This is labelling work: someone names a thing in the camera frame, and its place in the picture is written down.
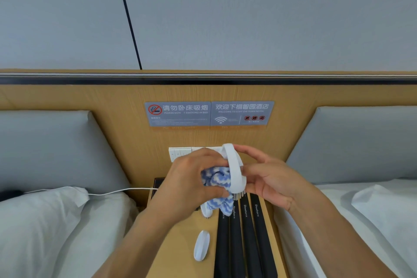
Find person's left hand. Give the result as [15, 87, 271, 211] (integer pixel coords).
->
[146, 147, 235, 223]

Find person's right hand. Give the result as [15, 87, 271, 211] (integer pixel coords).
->
[233, 144, 321, 212]

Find white brush grey bristles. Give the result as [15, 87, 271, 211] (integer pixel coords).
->
[199, 202, 215, 220]
[221, 143, 247, 199]
[193, 230, 211, 262]

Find blue white striped cloth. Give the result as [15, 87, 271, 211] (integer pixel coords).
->
[200, 165, 236, 213]

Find wooden nightstand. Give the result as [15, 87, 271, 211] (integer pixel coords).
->
[145, 186, 289, 278]

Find long black shoe spoon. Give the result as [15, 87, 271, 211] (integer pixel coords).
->
[239, 195, 263, 278]
[228, 212, 247, 278]
[249, 193, 278, 278]
[214, 212, 230, 278]

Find black leather tissue box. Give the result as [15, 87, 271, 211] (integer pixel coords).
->
[151, 177, 167, 197]

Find grey headboard cushion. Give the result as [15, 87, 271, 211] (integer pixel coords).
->
[0, 110, 131, 194]
[286, 106, 417, 185]

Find white pillow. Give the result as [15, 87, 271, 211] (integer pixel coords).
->
[0, 186, 89, 278]
[351, 184, 417, 265]

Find wooden headboard panel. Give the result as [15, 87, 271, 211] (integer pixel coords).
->
[0, 69, 417, 207]

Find black charging device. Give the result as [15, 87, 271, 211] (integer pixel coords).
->
[0, 189, 24, 203]

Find white switch socket panel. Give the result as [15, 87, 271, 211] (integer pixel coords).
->
[168, 146, 225, 163]

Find grey wall sign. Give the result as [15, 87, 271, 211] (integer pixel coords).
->
[144, 101, 275, 128]

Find white charging cable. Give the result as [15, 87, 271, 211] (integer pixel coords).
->
[24, 186, 157, 196]

